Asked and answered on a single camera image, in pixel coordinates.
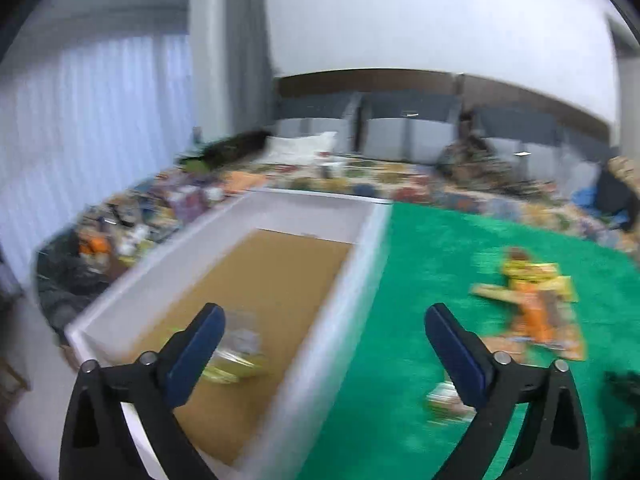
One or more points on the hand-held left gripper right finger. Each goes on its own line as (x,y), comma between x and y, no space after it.
(455,355)

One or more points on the grey curtain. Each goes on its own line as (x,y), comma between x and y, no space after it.
(225,60)

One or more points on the white box with cardboard bottom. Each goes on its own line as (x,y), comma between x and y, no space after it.
(350,310)

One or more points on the dark bag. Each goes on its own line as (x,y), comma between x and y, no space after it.
(65,280)

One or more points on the dark green cloth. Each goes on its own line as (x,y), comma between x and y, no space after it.
(225,150)

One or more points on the orange snack packet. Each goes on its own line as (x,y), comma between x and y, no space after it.
(537,322)

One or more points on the pile of clothes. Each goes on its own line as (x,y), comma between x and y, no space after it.
(627,165)

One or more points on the white sheer curtain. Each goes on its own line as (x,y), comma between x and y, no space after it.
(100,135)

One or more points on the black clothing pile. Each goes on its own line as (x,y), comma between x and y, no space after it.
(615,192)

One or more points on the blue cloth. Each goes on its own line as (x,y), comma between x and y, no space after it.
(585,197)

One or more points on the clear snack packet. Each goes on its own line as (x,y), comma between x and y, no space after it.
(237,355)

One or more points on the green patterned blanket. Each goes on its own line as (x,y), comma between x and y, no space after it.
(425,260)

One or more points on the pile of assorted packets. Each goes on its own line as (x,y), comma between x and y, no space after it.
(150,210)

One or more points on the brown patterned cloth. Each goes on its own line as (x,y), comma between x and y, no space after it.
(475,160)

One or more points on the floral bedsheet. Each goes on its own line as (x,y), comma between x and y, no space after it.
(380,180)

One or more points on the white plastic bag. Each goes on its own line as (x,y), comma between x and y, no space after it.
(300,146)

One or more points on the small beige snack packet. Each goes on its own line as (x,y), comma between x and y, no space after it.
(445,402)

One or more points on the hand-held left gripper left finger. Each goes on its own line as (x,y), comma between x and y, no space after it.
(197,355)

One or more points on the yellow snack packet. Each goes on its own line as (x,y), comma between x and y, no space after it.
(530,271)

